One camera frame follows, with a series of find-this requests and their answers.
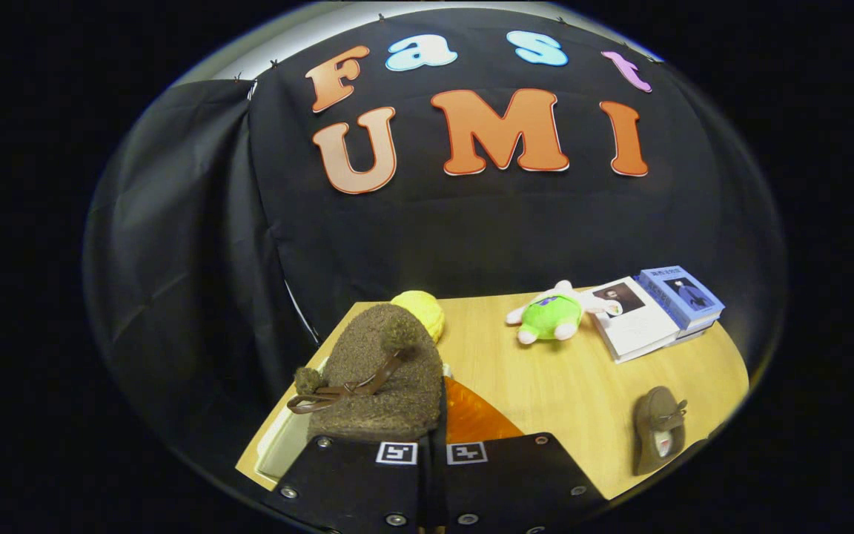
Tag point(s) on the brown fuzzy shoe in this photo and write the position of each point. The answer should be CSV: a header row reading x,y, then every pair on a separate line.
x,y
657,434
390,386

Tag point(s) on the green and pink plush toy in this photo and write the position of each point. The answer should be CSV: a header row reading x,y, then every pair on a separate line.
x,y
557,315

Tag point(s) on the black backdrop cloth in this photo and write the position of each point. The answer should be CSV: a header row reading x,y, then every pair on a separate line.
x,y
471,237

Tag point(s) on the white portrait cover book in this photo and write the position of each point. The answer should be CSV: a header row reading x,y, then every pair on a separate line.
x,y
638,322

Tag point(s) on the yellow plush toy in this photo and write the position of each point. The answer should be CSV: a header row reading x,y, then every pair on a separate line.
x,y
427,311

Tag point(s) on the blue spine book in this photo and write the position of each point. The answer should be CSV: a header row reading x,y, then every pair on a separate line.
x,y
697,328

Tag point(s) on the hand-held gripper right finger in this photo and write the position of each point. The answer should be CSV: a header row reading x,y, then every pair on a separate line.
x,y
508,482

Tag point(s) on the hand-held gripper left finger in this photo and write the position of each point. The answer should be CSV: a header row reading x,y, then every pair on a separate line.
x,y
353,482

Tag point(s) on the grey fabric storage box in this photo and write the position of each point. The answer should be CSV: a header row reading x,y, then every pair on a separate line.
x,y
282,445

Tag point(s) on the blue cover book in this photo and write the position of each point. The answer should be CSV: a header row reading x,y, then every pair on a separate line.
x,y
675,293

